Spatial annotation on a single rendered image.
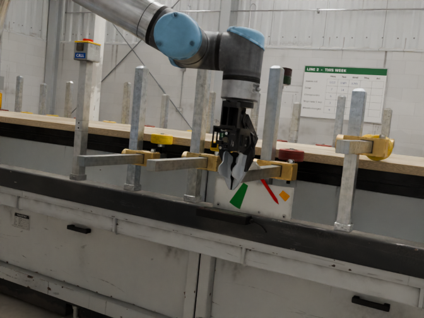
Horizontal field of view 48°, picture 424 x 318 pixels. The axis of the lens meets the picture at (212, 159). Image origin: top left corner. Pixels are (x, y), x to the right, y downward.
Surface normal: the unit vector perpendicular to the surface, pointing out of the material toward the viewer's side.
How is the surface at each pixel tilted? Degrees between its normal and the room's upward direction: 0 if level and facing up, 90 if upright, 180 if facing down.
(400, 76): 90
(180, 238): 90
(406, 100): 90
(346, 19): 90
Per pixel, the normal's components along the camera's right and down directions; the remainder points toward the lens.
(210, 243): -0.47, 0.03
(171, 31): -0.10, 0.11
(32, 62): 0.90, 0.12
